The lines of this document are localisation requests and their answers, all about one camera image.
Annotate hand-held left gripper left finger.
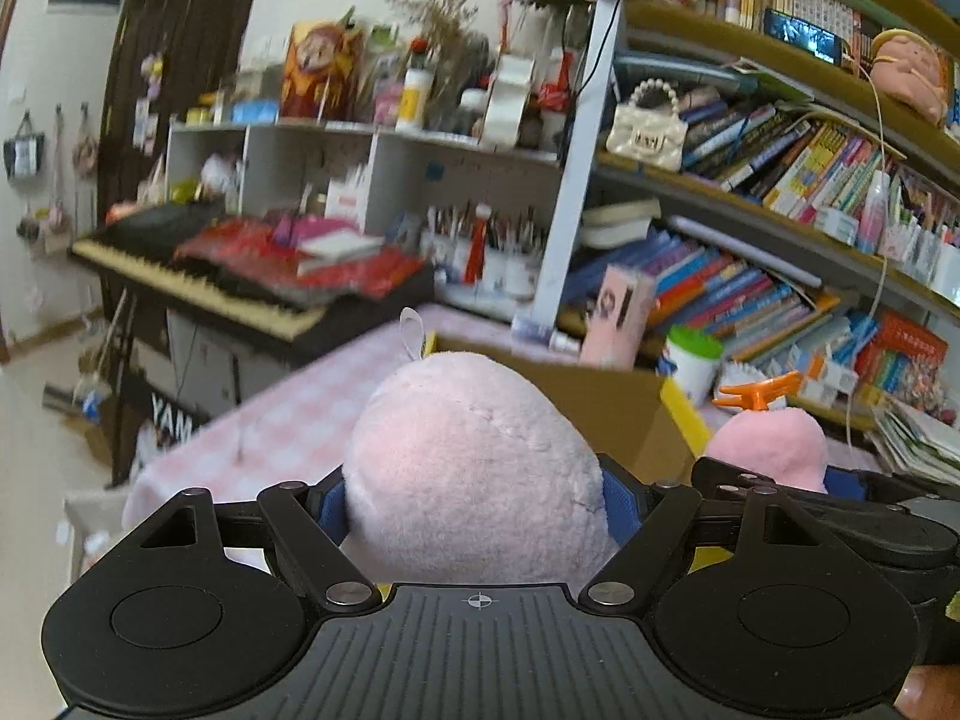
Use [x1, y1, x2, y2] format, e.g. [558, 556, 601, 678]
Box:
[139, 476, 383, 612]

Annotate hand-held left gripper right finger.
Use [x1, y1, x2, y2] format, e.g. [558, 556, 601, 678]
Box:
[579, 454, 823, 610]

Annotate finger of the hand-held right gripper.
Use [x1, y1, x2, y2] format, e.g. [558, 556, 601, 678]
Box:
[690, 456, 755, 502]
[822, 467, 928, 502]

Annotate pink plush toy orange antlers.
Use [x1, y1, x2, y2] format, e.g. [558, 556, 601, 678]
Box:
[701, 371, 830, 496]

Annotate cardboard box yellow edges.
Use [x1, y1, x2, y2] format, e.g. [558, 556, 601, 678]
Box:
[420, 330, 713, 492]

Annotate large pink plush toy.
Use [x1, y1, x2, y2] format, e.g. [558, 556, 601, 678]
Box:
[341, 306, 625, 586]

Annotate person's right hand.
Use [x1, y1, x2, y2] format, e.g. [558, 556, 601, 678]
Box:
[896, 667, 960, 720]

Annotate pile of papers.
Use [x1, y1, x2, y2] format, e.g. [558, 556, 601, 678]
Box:
[868, 397, 960, 487]

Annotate orange white cartons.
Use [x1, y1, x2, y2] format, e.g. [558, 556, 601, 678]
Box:
[796, 352, 860, 407]

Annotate white quilted pearl handbag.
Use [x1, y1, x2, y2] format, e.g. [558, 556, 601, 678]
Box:
[716, 360, 767, 395]

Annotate white jar green lid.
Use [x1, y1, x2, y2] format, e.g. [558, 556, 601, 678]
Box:
[661, 325, 725, 407]

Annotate glue bottle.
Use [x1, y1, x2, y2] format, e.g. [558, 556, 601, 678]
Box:
[511, 315, 582, 352]

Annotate row of colourful books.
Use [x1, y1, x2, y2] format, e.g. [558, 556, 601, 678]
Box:
[679, 101, 905, 224]
[562, 229, 863, 365]

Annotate pink cylindrical container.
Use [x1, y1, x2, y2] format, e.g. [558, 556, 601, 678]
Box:
[579, 264, 658, 370]

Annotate white rolled paper tube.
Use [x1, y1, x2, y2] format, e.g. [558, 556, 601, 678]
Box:
[666, 214, 826, 290]

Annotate white pen cup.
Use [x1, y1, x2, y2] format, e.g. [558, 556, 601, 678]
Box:
[484, 244, 542, 299]
[429, 229, 475, 284]

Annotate white notebook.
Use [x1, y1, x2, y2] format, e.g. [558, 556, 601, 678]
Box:
[296, 231, 387, 275]

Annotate pink spray bottle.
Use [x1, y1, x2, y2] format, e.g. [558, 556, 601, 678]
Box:
[857, 169, 893, 254]

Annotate stack of red paper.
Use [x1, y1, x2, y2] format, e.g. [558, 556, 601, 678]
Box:
[174, 214, 428, 301]

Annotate red tassel ornament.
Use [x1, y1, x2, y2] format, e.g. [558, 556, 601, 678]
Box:
[465, 202, 493, 284]

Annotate wooden bookshelf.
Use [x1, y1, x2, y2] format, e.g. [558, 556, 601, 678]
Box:
[559, 0, 960, 458]

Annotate black electronic keyboard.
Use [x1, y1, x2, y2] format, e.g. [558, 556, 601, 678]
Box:
[71, 202, 436, 365]

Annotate cream quilted pearl handbag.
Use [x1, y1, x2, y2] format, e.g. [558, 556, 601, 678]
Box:
[606, 81, 688, 172]

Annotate white cubby shelf unit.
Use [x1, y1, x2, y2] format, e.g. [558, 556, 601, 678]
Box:
[163, 118, 571, 323]

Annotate pink doll figure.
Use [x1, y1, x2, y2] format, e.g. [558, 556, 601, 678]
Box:
[868, 28, 952, 127]

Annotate white ribbon roll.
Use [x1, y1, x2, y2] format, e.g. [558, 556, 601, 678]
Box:
[481, 54, 535, 147]

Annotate white bottle yellow label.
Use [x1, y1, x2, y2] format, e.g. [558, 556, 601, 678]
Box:
[396, 67, 436, 130]

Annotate small hanging pouch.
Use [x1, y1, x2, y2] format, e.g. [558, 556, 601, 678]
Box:
[71, 103, 100, 179]

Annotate cartoon figure poster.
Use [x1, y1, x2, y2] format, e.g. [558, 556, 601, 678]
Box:
[280, 11, 368, 121]

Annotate black tablet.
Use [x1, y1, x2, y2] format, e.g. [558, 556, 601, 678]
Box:
[763, 7, 845, 65]

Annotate dark hanging tote bag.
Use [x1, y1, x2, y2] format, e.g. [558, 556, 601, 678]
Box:
[2, 111, 47, 181]

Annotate dried flower bunch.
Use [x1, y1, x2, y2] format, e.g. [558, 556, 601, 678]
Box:
[386, 0, 490, 95]

